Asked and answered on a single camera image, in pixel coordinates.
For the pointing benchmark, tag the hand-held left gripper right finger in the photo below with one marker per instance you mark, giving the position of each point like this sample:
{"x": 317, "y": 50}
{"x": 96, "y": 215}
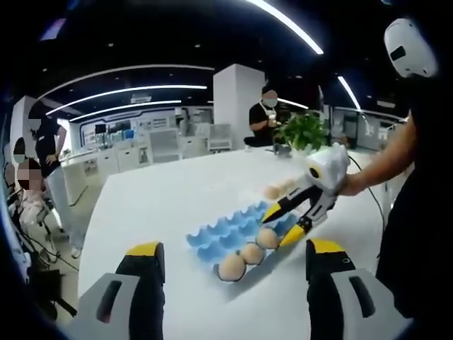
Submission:
{"x": 325, "y": 301}

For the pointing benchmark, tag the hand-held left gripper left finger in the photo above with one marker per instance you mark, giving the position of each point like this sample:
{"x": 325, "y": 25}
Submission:
{"x": 145, "y": 301}

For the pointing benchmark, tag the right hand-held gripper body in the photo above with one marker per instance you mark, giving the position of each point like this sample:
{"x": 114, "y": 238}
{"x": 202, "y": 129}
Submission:
{"x": 329, "y": 170}

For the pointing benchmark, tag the group of brown eggs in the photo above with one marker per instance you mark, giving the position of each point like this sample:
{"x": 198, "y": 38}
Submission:
{"x": 272, "y": 191}

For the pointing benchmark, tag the single brown egg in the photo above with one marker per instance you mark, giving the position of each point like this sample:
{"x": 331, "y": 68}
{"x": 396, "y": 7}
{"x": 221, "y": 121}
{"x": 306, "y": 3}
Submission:
{"x": 267, "y": 239}
{"x": 231, "y": 270}
{"x": 252, "y": 254}

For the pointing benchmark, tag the blue egg tray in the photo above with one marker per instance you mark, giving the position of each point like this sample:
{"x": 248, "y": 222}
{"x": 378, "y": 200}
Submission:
{"x": 226, "y": 230}

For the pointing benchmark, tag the person's right hand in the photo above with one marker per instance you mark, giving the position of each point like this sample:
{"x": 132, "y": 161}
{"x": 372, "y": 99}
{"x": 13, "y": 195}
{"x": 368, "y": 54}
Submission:
{"x": 354, "y": 184}

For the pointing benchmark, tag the green potted plant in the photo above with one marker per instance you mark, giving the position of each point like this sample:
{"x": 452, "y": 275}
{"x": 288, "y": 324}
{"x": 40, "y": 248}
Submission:
{"x": 304, "y": 129}

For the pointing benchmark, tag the small dark object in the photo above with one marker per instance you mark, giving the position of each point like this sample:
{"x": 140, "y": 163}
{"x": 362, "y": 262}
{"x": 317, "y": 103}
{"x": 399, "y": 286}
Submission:
{"x": 281, "y": 151}

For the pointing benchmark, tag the white mesh chair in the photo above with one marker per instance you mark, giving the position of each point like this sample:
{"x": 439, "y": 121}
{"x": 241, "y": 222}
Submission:
{"x": 219, "y": 136}
{"x": 166, "y": 143}

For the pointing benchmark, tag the black floor equipment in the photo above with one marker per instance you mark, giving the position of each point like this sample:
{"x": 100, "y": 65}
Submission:
{"x": 49, "y": 287}

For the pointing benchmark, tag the operator in black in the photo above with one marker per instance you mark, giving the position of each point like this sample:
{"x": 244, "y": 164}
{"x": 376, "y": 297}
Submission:
{"x": 417, "y": 212}

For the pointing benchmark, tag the white table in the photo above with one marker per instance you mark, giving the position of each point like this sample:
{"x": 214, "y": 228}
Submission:
{"x": 159, "y": 198}

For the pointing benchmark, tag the white square pillar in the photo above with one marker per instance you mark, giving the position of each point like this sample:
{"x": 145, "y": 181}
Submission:
{"x": 237, "y": 106}
{"x": 23, "y": 120}

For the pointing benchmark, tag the long white counter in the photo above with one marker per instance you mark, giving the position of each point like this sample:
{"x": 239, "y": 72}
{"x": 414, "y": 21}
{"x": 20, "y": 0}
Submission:
{"x": 124, "y": 163}

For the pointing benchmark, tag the white worn device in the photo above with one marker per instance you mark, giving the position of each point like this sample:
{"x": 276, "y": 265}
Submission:
{"x": 407, "y": 39}

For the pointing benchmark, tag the straight ceiling light strip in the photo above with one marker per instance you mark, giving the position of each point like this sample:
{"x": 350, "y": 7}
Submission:
{"x": 283, "y": 22}

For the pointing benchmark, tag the curved ceiling light strip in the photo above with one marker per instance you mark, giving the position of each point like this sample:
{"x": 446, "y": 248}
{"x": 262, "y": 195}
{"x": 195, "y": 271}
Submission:
{"x": 159, "y": 87}

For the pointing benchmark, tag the ceiling air conditioner vent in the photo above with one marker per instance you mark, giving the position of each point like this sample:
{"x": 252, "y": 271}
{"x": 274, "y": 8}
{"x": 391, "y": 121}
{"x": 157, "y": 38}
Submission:
{"x": 141, "y": 98}

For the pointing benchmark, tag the hanging display screen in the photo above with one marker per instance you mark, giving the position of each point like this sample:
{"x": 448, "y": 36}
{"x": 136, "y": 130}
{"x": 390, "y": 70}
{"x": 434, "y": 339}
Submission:
{"x": 53, "y": 32}

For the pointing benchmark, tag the black wall monitor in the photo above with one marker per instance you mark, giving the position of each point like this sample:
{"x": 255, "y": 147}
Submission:
{"x": 100, "y": 127}

